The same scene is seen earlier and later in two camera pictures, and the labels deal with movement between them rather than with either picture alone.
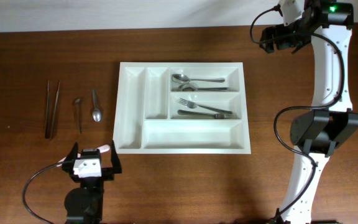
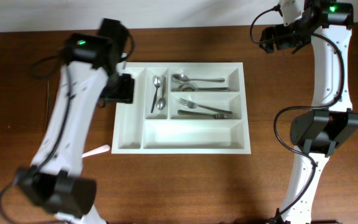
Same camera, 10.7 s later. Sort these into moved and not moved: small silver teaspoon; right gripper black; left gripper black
Moved: left gripper black; small silver teaspoon
Not moved: right gripper black
